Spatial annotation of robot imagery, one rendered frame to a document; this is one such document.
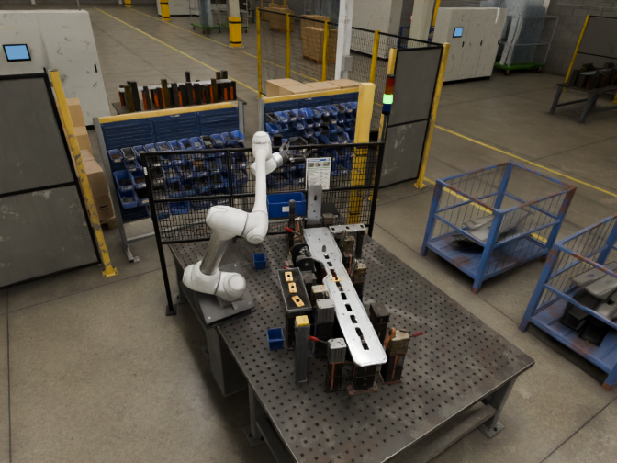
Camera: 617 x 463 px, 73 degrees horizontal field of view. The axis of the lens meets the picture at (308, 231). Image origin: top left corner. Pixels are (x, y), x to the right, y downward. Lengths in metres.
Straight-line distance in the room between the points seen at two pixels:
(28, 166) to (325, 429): 3.16
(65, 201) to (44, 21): 4.92
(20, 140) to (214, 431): 2.73
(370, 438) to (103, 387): 2.12
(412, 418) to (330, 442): 0.47
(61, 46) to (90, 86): 0.75
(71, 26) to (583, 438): 8.76
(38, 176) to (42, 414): 1.90
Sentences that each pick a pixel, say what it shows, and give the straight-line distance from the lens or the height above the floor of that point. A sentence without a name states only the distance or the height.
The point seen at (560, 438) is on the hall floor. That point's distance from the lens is 3.72.
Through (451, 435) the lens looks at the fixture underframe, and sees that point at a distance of 3.11.
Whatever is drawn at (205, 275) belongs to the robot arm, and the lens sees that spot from 2.61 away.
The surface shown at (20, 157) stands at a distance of 4.18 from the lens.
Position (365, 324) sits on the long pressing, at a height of 1.00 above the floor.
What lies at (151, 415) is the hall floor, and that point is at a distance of 3.43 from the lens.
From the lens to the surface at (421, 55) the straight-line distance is 5.78.
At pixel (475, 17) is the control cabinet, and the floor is 1.77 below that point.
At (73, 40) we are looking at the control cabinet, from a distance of 8.86.
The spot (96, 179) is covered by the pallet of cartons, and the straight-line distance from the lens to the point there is 5.27.
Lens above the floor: 2.72
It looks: 32 degrees down
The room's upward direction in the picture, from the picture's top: 2 degrees clockwise
